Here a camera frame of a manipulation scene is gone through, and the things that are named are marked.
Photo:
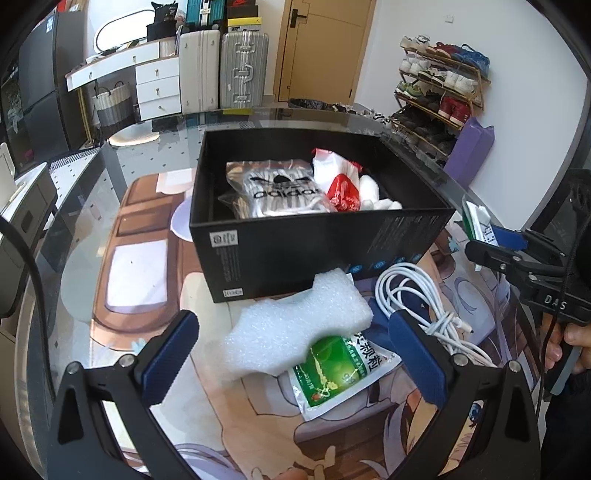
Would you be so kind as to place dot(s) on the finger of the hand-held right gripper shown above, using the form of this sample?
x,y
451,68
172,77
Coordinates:
x,y
491,256
510,236

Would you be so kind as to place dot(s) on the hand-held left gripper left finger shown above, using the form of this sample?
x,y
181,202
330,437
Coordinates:
x,y
171,355

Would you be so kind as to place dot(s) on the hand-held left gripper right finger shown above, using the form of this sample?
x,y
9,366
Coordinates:
x,y
418,360

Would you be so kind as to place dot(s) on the green white small packet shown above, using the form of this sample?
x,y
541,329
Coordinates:
x,y
478,221

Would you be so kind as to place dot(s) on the green drink powder packet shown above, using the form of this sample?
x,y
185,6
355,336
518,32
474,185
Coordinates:
x,y
332,374

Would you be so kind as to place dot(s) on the white foam block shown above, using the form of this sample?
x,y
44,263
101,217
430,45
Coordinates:
x,y
295,327

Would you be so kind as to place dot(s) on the white plush toy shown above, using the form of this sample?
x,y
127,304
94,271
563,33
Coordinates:
x,y
381,194

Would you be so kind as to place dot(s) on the black cardboard box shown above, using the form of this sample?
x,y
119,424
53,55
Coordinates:
x,y
277,258

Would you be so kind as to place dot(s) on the red and white bag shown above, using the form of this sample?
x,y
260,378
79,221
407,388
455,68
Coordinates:
x,y
344,191

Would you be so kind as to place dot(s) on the bagged white striped socks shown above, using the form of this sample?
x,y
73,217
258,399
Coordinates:
x,y
277,189

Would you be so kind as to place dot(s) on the person's right forearm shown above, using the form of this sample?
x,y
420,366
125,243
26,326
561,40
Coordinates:
x,y
568,438

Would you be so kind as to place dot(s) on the person's right hand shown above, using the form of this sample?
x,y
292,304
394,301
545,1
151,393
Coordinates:
x,y
579,334

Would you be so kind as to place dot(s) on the person's left hand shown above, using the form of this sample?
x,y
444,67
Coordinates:
x,y
291,475

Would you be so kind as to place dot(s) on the printed desk mat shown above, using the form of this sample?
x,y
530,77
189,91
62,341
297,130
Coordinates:
x,y
138,277

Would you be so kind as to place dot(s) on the purple yoga mat bag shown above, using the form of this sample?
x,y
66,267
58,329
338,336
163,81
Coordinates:
x,y
471,147

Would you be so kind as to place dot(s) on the wooden shoe rack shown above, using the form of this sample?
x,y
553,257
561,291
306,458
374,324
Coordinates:
x,y
480,83

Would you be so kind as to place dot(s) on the shoe rack with shoes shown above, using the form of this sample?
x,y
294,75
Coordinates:
x,y
434,78

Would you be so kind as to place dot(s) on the grey side cabinet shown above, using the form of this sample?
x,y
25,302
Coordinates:
x,y
27,207

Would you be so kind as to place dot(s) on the scattered dark slippers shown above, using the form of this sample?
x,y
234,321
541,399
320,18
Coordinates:
x,y
341,108

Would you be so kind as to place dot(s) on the beige round floor mat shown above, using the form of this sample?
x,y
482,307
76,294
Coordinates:
x,y
134,136

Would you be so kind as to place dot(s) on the woven laundry basket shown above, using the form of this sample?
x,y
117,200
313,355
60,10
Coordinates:
x,y
113,108

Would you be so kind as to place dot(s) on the white appliance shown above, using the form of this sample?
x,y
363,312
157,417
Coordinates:
x,y
5,161

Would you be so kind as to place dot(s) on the tan wooden door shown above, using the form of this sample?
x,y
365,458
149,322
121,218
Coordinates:
x,y
323,55

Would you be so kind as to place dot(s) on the white dressing table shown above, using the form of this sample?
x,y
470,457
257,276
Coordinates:
x,y
157,83

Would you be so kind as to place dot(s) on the white suitcase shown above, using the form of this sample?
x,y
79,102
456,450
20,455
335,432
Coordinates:
x,y
198,69

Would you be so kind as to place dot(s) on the dark display cabinet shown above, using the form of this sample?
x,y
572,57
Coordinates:
x,y
9,115

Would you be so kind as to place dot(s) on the silver suitcase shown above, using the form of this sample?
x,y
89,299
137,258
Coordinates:
x,y
244,69

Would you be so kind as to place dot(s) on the black refrigerator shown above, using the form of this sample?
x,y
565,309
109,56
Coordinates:
x,y
51,83

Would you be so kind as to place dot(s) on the oval white mirror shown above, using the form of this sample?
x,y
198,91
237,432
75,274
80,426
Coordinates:
x,y
120,32

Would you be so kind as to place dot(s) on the black bag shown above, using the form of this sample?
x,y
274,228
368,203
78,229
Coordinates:
x,y
161,25

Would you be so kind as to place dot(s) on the black yellow shoe box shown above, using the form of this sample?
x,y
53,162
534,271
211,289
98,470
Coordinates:
x,y
244,25

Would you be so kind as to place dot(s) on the teal suitcase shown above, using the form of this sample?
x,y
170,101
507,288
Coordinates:
x,y
205,14

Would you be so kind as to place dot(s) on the black red shoe box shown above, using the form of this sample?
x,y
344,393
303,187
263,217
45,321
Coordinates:
x,y
240,7

